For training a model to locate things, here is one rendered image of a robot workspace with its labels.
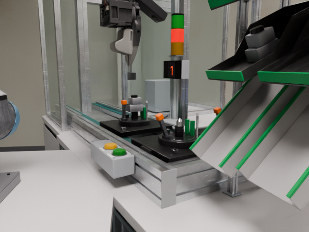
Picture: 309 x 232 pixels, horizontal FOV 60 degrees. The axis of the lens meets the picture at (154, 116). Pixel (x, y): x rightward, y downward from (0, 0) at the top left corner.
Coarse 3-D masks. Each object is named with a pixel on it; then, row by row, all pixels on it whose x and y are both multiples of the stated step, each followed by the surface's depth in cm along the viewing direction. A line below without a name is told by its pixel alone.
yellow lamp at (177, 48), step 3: (174, 42) 103; (177, 42) 103; (180, 42) 103; (171, 45) 105; (174, 45) 104; (177, 45) 103; (180, 45) 103; (183, 45) 105; (171, 48) 105; (174, 48) 104; (177, 48) 104; (180, 48) 104; (171, 51) 106; (174, 51) 104; (177, 51) 104; (180, 51) 104; (171, 54) 106; (174, 54) 104; (177, 54) 104; (180, 54) 104
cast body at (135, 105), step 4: (132, 96) 115; (136, 96) 115; (128, 100) 117; (132, 100) 114; (136, 100) 115; (140, 100) 116; (132, 104) 114; (136, 104) 115; (140, 104) 116; (128, 108) 115; (132, 108) 114; (136, 108) 115; (140, 108) 116
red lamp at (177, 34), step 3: (171, 30) 105; (174, 30) 103; (177, 30) 102; (180, 30) 102; (183, 30) 104; (171, 33) 105; (174, 33) 103; (177, 33) 102; (180, 33) 103; (183, 33) 104; (171, 36) 105; (174, 36) 103; (177, 36) 103; (180, 36) 103; (183, 36) 104; (171, 39) 105; (174, 39) 103; (177, 39) 103; (180, 39) 103; (183, 39) 105
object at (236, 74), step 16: (272, 16) 69; (288, 16) 70; (304, 16) 56; (288, 32) 55; (240, 48) 67; (288, 48) 56; (224, 64) 66; (240, 64) 64; (256, 64) 54; (224, 80) 59; (240, 80) 54
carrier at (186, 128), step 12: (180, 120) 87; (168, 132) 92; (180, 132) 88; (192, 132) 89; (144, 144) 87; (156, 144) 87; (168, 144) 84; (180, 144) 82; (156, 156) 79; (168, 156) 75; (180, 156) 75; (192, 156) 78
